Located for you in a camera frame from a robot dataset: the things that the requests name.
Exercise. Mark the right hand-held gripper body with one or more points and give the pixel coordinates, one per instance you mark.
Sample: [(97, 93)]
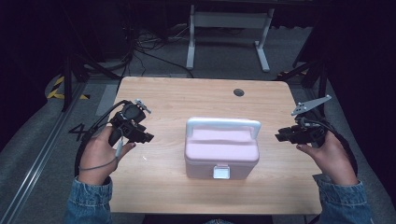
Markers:
[(306, 129)]

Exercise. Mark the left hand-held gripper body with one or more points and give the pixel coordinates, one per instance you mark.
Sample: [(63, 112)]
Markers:
[(130, 116)]

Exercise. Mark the person's right hand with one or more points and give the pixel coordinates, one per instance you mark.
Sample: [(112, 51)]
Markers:
[(331, 160)]

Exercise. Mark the person's left hand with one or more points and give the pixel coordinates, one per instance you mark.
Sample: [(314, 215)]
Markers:
[(98, 155)]

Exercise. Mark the black metal stand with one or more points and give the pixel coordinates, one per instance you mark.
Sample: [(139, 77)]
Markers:
[(306, 73), (70, 81)]

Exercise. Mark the black table grommet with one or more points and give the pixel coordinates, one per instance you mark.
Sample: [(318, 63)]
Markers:
[(238, 92)]

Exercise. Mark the yellow black floor tape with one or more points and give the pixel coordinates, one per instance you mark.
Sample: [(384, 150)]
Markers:
[(57, 91)]

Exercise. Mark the metal floor rail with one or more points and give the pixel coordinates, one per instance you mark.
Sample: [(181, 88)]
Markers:
[(37, 158)]

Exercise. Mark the white desk frame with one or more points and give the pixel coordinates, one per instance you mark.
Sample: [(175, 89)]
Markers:
[(230, 20)]

